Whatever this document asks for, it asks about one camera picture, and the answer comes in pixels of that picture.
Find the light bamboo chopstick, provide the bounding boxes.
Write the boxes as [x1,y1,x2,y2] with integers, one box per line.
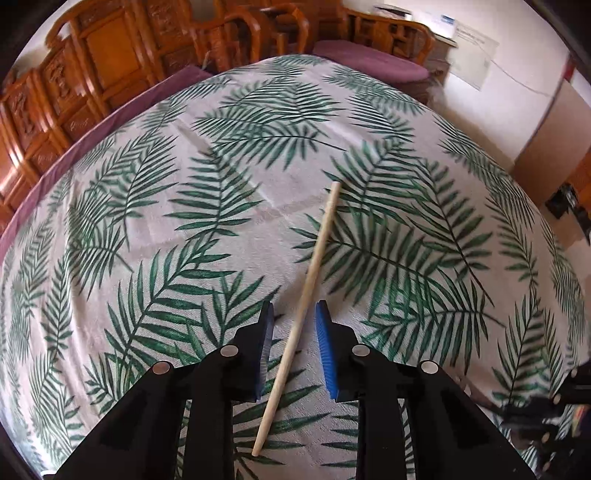
[252,181,342,457]

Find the green leaf print tablecloth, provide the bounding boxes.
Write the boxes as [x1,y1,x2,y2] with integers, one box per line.
[1,55,590,477]

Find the purple bench cushion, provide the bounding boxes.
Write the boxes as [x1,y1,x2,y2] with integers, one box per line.
[1,65,212,259]

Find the carved wooden long bench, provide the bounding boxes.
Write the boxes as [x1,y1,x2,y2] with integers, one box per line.
[0,0,311,222]

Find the purple armchair cushion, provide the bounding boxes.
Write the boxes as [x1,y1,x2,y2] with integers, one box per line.
[312,40,430,86]

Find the carved wooden armchair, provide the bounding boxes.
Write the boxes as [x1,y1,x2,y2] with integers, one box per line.
[338,6,436,65]

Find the white wall panel box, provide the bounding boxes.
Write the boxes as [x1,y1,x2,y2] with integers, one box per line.
[449,23,499,90]

